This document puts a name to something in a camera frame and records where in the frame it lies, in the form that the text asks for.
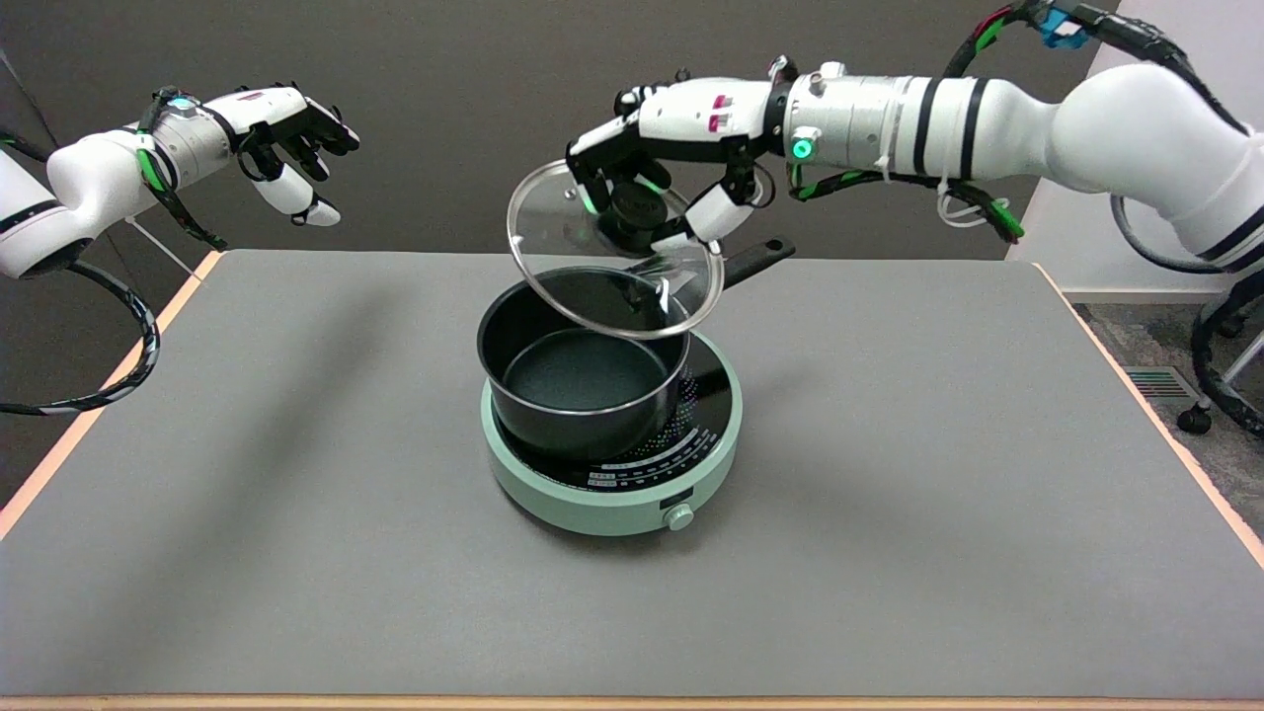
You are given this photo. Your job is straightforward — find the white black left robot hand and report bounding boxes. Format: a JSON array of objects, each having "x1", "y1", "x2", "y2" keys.
[{"x1": 205, "y1": 84, "x2": 361, "y2": 229}]

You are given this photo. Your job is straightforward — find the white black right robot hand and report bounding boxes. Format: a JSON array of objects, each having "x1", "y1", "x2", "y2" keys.
[{"x1": 565, "y1": 69, "x2": 791, "y2": 250}]

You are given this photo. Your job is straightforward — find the glass pot lid black knob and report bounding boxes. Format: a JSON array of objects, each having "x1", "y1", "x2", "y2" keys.
[{"x1": 507, "y1": 160, "x2": 725, "y2": 342}]

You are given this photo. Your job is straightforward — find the green round induction cooker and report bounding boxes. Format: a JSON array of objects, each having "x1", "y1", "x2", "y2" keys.
[{"x1": 481, "y1": 331, "x2": 744, "y2": 537}]

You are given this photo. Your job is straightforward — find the floor vent grille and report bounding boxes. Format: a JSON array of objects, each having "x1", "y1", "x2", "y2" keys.
[{"x1": 1121, "y1": 366, "x2": 1201, "y2": 401}]

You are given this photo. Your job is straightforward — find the stand leg with black caster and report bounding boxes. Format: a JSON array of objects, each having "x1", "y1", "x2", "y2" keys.
[{"x1": 1177, "y1": 326, "x2": 1264, "y2": 435}]

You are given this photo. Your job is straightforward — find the green black left wrist cable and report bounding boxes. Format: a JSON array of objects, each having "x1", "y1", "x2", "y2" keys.
[{"x1": 136, "y1": 87, "x2": 230, "y2": 251}]

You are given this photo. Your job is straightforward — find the green black wrist cable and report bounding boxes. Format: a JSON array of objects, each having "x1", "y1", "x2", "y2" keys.
[
  {"x1": 136, "y1": 87, "x2": 230, "y2": 251},
  {"x1": 788, "y1": 163, "x2": 1026, "y2": 244}
]

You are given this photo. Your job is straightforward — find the black sleeved left arm cable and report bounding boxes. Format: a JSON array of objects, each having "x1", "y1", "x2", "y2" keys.
[{"x1": 0, "y1": 259, "x2": 161, "y2": 416}]

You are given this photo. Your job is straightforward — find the black sleeved arm cable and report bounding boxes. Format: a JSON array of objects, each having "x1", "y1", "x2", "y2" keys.
[
  {"x1": 943, "y1": 0, "x2": 1264, "y2": 440},
  {"x1": 0, "y1": 259, "x2": 161, "y2": 416}
]

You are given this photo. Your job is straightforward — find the green black right wrist cable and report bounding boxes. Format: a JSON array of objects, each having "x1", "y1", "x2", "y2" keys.
[{"x1": 788, "y1": 163, "x2": 1026, "y2": 244}]

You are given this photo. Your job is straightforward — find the black saucepan with handle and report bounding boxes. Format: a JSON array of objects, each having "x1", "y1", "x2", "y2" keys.
[{"x1": 477, "y1": 237, "x2": 796, "y2": 463}]

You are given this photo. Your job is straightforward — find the black sleeved right arm cable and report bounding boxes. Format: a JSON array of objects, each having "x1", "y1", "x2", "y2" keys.
[{"x1": 943, "y1": 0, "x2": 1264, "y2": 440}]

